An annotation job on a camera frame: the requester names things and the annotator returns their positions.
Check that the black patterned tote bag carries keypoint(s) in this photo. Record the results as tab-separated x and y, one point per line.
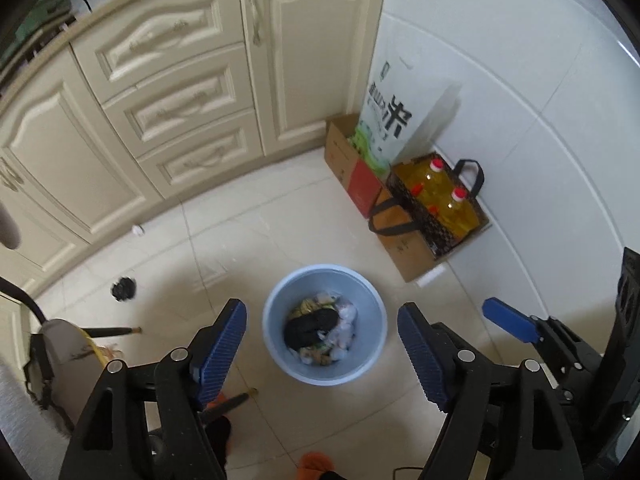
430	232

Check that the person's black sock foot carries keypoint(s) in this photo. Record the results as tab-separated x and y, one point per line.
219	435

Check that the dark stool leg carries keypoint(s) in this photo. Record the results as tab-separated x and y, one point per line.
230	400
110	331

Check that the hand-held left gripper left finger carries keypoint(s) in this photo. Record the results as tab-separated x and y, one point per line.
222	355

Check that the small white paper ball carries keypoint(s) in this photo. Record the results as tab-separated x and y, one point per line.
138	230

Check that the yellow cooking oil bottle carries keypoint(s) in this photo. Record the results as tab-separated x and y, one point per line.
425	185
457	215

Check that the black cloth in bin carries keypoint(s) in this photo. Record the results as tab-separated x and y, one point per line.
310	327

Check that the white textured cloth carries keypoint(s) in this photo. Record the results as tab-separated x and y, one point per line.
25	410

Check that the cream kitchen base cabinet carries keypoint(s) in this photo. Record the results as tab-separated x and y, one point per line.
127	180

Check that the cardboard box with red side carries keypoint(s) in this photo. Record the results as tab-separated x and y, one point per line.
345	160

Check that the wide cream cabinet door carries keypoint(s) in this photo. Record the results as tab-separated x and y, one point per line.
65	150

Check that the light blue plastic bin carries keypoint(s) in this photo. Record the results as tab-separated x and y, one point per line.
280	305

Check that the flat brown cardboard box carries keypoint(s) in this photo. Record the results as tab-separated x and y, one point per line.
405	255

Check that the cream cabinet drawer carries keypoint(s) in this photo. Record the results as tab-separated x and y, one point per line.
180	107
160	35
200	157

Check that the orange slipper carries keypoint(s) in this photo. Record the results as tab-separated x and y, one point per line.
316	466
220	402

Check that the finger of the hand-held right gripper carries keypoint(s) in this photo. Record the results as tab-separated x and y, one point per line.
510	320

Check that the pile of white tissues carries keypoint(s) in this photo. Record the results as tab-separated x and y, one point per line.
345	330

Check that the yellow crumpled wrapper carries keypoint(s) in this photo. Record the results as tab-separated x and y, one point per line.
312	306

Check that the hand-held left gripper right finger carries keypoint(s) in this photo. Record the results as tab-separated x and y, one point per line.
422	355

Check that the white rice bag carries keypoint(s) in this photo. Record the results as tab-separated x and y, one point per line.
400	105

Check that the cream cabinet door beside wall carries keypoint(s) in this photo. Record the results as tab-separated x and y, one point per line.
315	60

